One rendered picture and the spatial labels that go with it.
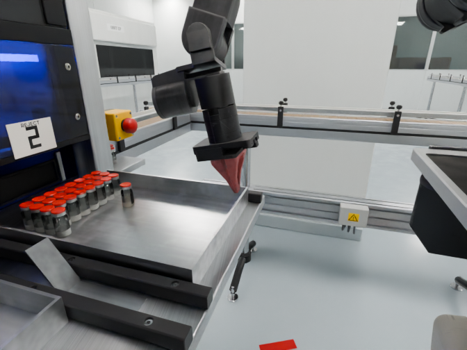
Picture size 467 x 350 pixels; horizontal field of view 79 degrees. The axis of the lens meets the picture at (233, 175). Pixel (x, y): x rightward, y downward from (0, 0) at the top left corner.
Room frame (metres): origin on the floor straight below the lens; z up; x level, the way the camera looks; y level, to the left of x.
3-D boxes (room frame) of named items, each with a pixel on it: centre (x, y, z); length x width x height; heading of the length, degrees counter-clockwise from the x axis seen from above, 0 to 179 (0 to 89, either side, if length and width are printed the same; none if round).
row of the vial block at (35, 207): (0.49, 0.30, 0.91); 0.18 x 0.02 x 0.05; 162
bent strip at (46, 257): (0.27, 0.18, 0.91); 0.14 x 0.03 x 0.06; 72
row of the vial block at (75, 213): (0.49, 0.28, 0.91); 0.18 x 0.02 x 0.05; 162
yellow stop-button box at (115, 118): (0.76, 0.32, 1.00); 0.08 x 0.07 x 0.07; 73
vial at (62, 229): (0.40, 0.28, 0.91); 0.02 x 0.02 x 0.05
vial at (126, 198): (0.51, 0.21, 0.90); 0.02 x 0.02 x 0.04
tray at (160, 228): (0.45, 0.17, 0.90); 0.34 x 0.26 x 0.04; 72
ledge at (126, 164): (0.79, 0.35, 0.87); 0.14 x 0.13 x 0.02; 73
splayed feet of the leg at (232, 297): (1.38, -0.06, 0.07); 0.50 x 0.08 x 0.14; 163
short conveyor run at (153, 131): (1.08, 0.37, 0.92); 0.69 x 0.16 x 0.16; 163
